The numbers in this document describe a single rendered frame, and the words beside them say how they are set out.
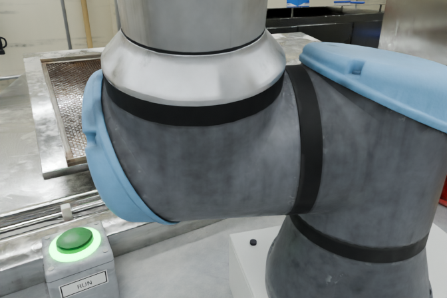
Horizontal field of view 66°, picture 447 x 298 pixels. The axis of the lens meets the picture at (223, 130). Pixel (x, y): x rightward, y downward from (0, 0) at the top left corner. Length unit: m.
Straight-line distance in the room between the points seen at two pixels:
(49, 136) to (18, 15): 3.50
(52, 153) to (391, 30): 1.06
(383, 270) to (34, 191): 0.61
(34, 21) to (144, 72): 4.03
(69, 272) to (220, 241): 0.22
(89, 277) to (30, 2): 3.87
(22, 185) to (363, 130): 0.66
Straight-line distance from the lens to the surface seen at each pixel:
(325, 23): 3.07
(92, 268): 0.44
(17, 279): 0.53
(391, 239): 0.29
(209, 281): 0.49
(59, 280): 0.44
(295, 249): 0.32
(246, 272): 0.39
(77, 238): 0.45
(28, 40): 4.23
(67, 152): 0.68
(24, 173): 0.82
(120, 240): 0.52
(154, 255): 0.53
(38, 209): 0.61
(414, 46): 1.25
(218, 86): 0.18
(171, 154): 0.20
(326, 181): 0.24
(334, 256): 0.30
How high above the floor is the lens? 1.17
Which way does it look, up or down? 23 degrees down
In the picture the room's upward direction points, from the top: straight up
